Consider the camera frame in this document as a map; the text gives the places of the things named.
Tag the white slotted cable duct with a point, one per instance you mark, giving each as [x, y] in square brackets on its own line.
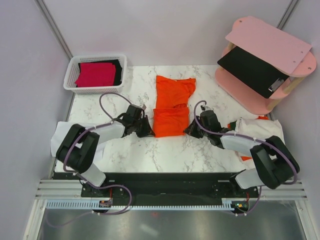
[91, 204]

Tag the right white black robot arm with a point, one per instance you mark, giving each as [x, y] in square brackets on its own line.
[274, 164]

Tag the orange t shirt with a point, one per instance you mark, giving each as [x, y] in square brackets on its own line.
[171, 112]

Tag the pink two-tier shelf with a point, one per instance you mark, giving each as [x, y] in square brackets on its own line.
[248, 98]

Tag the magenta t shirt in basket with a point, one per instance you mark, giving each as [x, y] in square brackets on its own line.
[96, 74]

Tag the white cloth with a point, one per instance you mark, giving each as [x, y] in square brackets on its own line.
[61, 131]
[260, 128]

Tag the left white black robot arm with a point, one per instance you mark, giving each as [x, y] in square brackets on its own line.
[75, 145]

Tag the loose pink board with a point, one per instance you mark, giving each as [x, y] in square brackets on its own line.
[283, 51]

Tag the white plastic laundry basket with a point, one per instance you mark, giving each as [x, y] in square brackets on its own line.
[73, 72]

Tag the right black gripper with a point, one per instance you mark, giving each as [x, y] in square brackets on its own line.
[190, 130]

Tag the aluminium rail frame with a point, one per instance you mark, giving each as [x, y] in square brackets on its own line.
[280, 214]

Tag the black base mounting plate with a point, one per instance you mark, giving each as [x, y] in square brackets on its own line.
[169, 189]

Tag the black clipboard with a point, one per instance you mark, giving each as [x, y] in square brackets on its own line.
[254, 72]

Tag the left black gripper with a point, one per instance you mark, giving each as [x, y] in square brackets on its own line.
[148, 130]

